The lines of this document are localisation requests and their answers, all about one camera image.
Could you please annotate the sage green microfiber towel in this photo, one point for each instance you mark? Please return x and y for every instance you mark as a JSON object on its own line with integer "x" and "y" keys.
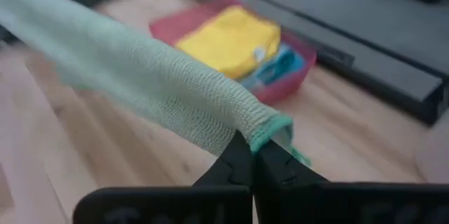
{"x": 140, "y": 76}

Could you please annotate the red plastic tray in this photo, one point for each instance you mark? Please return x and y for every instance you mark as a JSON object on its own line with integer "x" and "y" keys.
{"x": 175, "y": 24}

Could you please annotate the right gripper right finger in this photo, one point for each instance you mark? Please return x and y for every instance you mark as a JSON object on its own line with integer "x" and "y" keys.
{"x": 333, "y": 204}

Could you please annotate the light blue microfiber towel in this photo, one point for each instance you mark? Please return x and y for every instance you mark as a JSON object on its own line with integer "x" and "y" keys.
{"x": 250, "y": 83}

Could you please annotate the yellow microfiber towel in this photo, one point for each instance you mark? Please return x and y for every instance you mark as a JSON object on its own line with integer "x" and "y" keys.
{"x": 228, "y": 41}

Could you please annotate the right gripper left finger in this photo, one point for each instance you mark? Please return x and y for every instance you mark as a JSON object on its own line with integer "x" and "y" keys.
{"x": 168, "y": 206}

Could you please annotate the bright blue microfiber towel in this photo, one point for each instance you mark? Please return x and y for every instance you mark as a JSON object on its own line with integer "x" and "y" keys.
{"x": 284, "y": 64}

